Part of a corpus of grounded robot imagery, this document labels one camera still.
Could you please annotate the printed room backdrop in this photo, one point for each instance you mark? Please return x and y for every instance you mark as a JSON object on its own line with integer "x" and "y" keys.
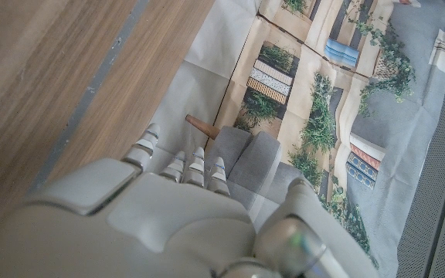
{"x": 207, "y": 85}

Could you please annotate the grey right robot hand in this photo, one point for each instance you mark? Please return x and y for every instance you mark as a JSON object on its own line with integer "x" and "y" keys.
{"x": 149, "y": 228}

